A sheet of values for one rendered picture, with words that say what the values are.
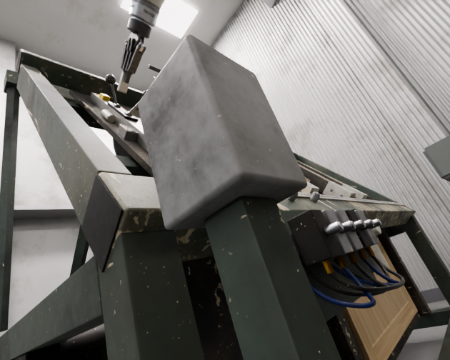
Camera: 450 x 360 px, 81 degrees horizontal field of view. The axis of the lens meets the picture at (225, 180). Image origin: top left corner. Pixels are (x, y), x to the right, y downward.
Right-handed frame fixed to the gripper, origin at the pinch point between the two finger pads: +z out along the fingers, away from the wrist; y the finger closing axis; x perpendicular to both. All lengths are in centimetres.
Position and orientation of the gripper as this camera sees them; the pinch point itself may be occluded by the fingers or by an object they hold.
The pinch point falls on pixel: (124, 82)
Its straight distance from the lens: 105.2
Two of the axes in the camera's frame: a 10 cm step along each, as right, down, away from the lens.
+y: 6.2, 4.4, -6.5
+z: -3.7, 8.9, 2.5
